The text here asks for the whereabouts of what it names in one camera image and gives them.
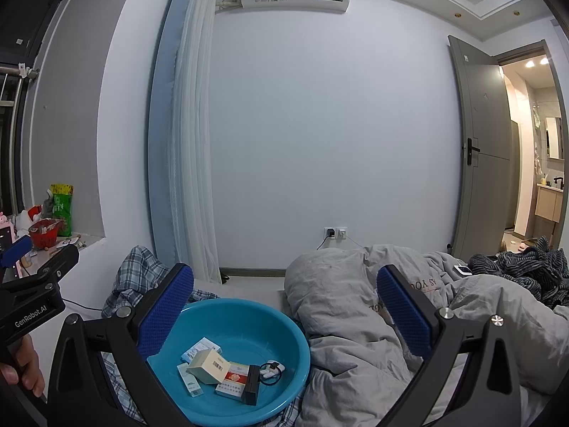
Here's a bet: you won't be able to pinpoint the red white cigarette pack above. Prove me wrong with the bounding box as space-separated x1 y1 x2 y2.
214 362 252 399

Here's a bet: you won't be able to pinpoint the red white plush toy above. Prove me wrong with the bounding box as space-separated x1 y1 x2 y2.
15 205 45 232

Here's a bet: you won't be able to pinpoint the dark striped blanket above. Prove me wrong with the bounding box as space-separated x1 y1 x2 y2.
469 236 569 307

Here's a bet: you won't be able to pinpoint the blue plastic basin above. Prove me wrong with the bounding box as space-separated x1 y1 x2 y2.
147 298 311 415

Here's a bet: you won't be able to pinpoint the white sheer curtain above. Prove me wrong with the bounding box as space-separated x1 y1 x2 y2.
166 0 223 283

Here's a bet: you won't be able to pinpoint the grey duvet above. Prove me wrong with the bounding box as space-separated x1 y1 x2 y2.
284 244 569 427

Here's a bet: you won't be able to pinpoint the blue plaid cloth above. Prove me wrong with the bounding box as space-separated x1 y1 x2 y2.
86 246 303 427

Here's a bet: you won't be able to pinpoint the metal window rail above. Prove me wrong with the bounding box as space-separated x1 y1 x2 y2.
0 64 41 214

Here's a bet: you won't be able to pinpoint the grey door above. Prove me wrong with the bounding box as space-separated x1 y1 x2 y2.
447 35 512 261

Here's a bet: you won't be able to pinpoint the person's left hand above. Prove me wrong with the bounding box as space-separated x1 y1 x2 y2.
0 335 46 399

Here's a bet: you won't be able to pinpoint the black door handle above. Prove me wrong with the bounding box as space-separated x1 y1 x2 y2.
462 138 481 167

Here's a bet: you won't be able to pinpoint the green snack bag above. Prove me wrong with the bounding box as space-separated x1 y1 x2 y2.
48 183 74 237

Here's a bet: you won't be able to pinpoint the red container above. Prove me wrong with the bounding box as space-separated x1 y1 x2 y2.
29 219 60 250

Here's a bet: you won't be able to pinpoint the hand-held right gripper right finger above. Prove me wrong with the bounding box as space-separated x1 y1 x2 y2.
376 264 523 427

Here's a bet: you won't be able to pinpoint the thin black cable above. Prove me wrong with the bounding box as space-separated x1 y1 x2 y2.
62 299 105 311

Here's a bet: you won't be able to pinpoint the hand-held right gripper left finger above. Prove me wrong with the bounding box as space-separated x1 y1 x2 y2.
47 263 196 427

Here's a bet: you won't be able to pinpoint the wooden bathroom cabinet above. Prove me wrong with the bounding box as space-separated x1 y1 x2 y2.
535 183 564 223

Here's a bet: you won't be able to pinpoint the bathroom mirror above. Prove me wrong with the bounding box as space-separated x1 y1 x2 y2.
544 116 564 160

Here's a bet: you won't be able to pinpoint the cream square box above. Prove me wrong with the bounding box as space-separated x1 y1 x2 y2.
186 348 232 384

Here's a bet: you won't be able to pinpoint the white earbuds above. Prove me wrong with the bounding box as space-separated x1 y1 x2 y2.
259 362 285 383

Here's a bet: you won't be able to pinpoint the small black box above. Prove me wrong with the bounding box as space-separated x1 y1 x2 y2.
243 365 262 405

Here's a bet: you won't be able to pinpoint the grey bed mattress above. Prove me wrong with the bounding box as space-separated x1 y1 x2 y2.
191 275 294 303

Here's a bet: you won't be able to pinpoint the blue curtain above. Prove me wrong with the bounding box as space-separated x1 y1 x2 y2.
147 0 203 268

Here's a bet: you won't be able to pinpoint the light blue white box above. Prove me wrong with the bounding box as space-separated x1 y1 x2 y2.
181 337 222 364

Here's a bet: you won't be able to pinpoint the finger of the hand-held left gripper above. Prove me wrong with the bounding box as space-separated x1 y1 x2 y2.
24 245 80 286
0 236 33 268

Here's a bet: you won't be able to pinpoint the slim teal white box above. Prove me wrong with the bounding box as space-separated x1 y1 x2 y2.
177 362 203 397

